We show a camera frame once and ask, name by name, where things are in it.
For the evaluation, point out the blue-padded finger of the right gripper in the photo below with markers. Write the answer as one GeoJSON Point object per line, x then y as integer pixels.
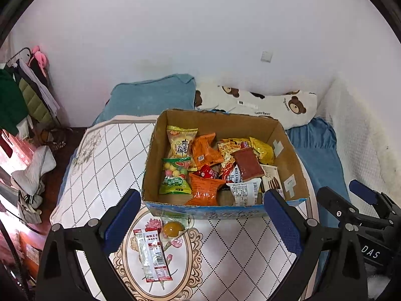
{"type": "Point", "coordinates": [384, 206]}

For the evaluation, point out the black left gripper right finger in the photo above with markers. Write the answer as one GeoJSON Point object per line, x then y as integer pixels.
{"type": "Point", "coordinates": [344, 275]}

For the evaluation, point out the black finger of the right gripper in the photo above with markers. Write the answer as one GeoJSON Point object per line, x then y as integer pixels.
{"type": "Point", "coordinates": [335, 210]}

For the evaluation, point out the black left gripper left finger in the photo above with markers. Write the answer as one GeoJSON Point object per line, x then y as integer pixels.
{"type": "Point", "coordinates": [60, 276]}

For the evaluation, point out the small yellow snack packet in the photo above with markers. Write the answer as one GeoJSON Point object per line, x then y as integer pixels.
{"type": "Point", "coordinates": [263, 151]}

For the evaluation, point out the white printed snack packet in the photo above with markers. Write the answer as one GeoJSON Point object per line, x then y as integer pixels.
{"type": "Point", "coordinates": [246, 192]}

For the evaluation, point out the green watermelon gum candy bag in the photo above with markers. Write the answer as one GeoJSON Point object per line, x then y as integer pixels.
{"type": "Point", "coordinates": [175, 176]}

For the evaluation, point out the red chocolate snack packet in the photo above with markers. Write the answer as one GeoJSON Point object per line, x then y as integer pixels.
{"type": "Point", "coordinates": [207, 172]}

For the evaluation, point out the yellow chicken snack packet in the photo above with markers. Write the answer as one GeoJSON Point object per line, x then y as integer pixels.
{"type": "Point", "coordinates": [180, 140]}

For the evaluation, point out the orange snack packet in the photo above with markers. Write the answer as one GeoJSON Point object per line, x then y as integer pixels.
{"type": "Point", "coordinates": [204, 191]}
{"type": "Point", "coordinates": [203, 153]}

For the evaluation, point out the white fluffy blanket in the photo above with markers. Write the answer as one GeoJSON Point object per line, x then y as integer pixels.
{"type": "Point", "coordinates": [363, 146]}

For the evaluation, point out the red white long snack packet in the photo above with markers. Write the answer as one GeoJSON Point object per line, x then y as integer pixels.
{"type": "Point", "coordinates": [152, 256]}

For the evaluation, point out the blue bed sheet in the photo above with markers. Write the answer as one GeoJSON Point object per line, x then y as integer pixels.
{"type": "Point", "coordinates": [315, 143]}

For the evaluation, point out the beige brown snack packet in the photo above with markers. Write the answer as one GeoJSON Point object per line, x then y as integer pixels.
{"type": "Point", "coordinates": [271, 179]}

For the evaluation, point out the vacuum packed braised egg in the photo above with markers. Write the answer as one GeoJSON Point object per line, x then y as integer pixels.
{"type": "Point", "coordinates": [174, 227]}

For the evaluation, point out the white cloth pile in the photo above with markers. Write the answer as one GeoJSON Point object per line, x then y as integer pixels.
{"type": "Point", "coordinates": [28, 180]}

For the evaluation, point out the white bear print pillow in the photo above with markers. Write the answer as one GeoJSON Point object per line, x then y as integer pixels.
{"type": "Point", "coordinates": [291, 110]}

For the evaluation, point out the blue green cardboard box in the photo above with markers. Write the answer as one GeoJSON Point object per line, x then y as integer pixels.
{"type": "Point", "coordinates": [218, 165]}

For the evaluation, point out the red yellow noodle snack packet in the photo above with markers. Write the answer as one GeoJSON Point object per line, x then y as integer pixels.
{"type": "Point", "coordinates": [226, 147]}

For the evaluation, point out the clothes rack with clothes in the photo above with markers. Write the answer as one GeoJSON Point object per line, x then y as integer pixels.
{"type": "Point", "coordinates": [27, 105]}

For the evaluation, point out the blue pillow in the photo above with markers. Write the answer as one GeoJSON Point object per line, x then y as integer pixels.
{"type": "Point", "coordinates": [150, 97]}

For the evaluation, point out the pink plush toy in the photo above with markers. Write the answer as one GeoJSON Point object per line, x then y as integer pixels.
{"type": "Point", "coordinates": [40, 58]}

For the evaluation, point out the white wall switch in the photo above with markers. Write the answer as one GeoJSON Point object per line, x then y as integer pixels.
{"type": "Point", "coordinates": [266, 56]}

